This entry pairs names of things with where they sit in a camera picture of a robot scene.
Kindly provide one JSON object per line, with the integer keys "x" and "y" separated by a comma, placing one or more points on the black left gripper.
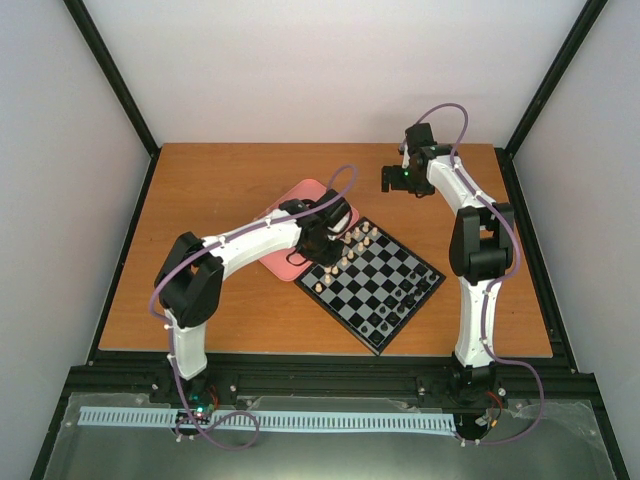
{"x": 330, "y": 259}

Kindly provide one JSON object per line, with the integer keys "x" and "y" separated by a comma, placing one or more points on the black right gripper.
{"x": 424, "y": 189}

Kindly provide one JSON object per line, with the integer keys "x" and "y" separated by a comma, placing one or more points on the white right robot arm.
{"x": 481, "y": 248}

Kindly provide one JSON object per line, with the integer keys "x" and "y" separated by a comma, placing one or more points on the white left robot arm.
{"x": 189, "y": 284}

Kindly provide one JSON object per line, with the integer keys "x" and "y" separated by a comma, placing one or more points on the black white chess board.
{"x": 356, "y": 296}

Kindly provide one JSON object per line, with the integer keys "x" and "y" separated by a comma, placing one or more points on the pink plastic tray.
{"x": 308, "y": 205}

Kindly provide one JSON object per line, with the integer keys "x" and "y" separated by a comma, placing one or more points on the black aluminium frame base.
{"x": 398, "y": 378}

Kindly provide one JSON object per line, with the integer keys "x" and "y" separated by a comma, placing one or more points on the light blue cable duct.
{"x": 272, "y": 421}

